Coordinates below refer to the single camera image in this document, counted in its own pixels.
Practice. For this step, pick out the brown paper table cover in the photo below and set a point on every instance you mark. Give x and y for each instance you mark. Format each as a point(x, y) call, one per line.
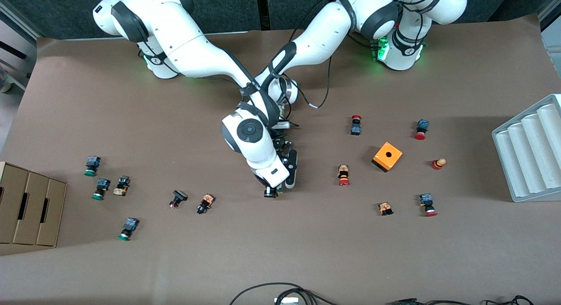
point(131, 121)

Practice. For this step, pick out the red mushroom button blue block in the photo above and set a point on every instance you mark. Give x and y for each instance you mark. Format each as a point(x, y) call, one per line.
point(426, 200)
point(422, 124)

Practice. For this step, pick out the green mushroom push button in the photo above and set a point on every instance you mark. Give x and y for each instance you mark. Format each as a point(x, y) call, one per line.
point(130, 224)
point(103, 184)
point(93, 161)

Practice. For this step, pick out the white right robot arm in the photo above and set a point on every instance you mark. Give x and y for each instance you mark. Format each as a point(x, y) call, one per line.
point(193, 46)

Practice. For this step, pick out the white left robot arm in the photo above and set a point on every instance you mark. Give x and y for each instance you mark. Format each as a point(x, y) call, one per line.
point(328, 29)

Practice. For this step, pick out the small white silver device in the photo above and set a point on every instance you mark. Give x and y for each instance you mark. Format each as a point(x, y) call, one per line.
point(287, 300)

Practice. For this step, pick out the brown cardboard box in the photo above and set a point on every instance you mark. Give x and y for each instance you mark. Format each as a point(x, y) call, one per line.
point(30, 208)

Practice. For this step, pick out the grey ridged tray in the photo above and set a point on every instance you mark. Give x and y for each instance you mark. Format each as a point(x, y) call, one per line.
point(530, 156)

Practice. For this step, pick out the small orange contact block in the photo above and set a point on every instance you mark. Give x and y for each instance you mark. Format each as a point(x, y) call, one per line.
point(385, 207)

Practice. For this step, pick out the black push button orange block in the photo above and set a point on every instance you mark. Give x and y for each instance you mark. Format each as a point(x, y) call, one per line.
point(206, 202)

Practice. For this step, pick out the orange button box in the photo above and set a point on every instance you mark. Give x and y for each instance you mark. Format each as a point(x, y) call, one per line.
point(381, 158)

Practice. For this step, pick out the red mushroom button orange block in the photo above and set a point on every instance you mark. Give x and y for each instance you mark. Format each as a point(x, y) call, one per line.
point(343, 171)

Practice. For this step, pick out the black selector switch orange block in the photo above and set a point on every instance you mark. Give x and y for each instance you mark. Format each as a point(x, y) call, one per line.
point(122, 182)

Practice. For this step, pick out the black square button red block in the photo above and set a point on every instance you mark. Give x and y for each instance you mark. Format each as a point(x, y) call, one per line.
point(179, 195)

